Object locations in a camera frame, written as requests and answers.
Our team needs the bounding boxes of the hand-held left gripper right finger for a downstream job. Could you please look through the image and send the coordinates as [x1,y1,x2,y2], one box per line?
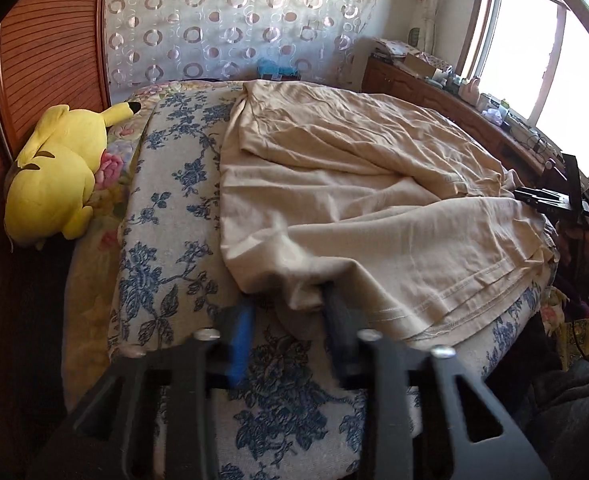
[321,280,550,480]

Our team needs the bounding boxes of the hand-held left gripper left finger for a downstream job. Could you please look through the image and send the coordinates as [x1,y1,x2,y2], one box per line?
[39,302,258,480]

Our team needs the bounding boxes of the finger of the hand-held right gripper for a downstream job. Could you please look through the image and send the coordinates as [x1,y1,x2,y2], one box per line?
[544,154,582,196]
[514,187,572,211]

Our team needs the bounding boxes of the beige bed sheet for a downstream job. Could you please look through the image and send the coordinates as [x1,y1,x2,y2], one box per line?
[219,80,557,346]

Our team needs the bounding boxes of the wooden framed window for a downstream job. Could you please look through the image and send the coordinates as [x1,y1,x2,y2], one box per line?
[457,0,589,186]

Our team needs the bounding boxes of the blue floral white blanket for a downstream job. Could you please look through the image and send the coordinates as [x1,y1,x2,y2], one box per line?
[107,87,540,480]

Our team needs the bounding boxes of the pastel floral bed sheet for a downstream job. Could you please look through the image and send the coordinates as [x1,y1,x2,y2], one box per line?
[62,82,589,411]

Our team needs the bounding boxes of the open cardboard box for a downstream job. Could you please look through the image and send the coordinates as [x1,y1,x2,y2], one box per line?
[404,54,442,78]

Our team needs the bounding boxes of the person's dark trousers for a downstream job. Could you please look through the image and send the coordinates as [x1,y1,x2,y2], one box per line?
[484,310,589,480]

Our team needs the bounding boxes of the folded floral cloth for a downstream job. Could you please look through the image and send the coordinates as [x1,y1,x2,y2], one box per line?
[371,37,455,68]

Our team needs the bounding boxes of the floral window curtain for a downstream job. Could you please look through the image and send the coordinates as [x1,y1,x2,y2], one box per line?
[414,0,480,68]

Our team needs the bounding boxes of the yellow plush toy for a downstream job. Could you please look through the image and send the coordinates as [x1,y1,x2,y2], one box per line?
[3,101,142,251]

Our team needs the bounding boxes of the teal box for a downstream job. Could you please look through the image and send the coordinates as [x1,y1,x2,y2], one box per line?
[257,57,297,81]

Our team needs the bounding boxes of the circle-patterned sheer curtain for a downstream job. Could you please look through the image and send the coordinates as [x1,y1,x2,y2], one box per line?
[102,0,380,93]

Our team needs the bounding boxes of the brown slatted wooden wardrobe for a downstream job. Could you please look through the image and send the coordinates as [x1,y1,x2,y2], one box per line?
[0,0,112,461]

